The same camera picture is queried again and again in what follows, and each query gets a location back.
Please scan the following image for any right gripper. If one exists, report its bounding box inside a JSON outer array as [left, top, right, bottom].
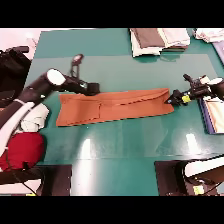
[[175, 85, 205, 106]]

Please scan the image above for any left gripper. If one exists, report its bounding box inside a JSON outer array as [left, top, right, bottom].
[[86, 82, 101, 97]]

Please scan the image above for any orange garment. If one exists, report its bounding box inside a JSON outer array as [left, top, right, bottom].
[[55, 87, 176, 128]]

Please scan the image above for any blue garment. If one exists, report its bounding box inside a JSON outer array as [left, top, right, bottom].
[[198, 97, 224, 136]]

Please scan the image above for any cream garment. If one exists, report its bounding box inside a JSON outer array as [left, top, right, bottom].
[[203, 97, 224, 132], [157, 28, 192, 50]]

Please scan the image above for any lavender garment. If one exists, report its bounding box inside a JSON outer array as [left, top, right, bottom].
[[212, 40, 224, 66]]

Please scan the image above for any white garment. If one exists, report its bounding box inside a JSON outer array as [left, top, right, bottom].
[[193, 28, 224, 44], [130, 31, 165, 58], [20, 102, 51, 135]]

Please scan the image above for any grey garment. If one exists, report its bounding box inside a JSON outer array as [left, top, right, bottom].
[[129, 28, 167, 50]]

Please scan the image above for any black garment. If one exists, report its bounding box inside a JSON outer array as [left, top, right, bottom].
[[0, 46, 33, 108]]

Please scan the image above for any red garment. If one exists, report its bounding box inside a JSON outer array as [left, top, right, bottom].
[[0, 132, 46, 172]]

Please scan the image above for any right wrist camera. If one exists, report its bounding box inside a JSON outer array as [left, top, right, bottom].
[[182, 73, 202, 88]]

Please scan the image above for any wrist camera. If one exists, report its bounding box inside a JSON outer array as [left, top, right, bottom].
[[69, 53, 85, 80], [182, 73, 202, 88]]

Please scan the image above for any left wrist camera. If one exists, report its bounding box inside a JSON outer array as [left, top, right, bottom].
[[69, 53, 85, 80]]

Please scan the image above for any black cable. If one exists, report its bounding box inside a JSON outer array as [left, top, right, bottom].
[[3, 145, 38, 196]]

